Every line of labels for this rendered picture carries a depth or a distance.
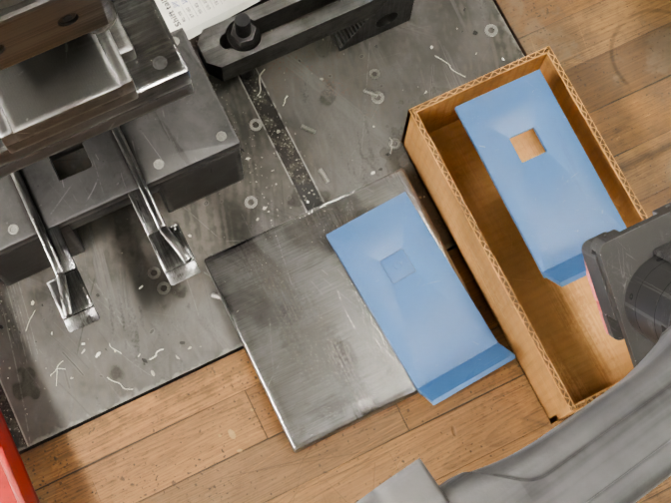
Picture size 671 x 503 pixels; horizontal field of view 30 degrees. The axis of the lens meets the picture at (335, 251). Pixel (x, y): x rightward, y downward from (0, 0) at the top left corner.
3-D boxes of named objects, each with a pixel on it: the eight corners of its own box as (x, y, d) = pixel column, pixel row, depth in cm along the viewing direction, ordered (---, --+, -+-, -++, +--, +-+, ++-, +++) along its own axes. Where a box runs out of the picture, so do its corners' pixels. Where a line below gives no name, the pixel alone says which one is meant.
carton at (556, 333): (549, 426, 95) (570, 412, 87) (399, 145, 100) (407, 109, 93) (694, 353, 97) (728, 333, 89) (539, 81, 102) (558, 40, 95)
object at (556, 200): (552, 295, 88) (561, 286, 85) (453, 109, 91) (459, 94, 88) (639, 253, 89) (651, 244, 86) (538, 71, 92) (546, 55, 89)
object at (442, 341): (429, 410, 92) (433, 405, 89) (326, 236, 95) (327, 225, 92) (509, 364, 93) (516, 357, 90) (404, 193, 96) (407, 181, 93)
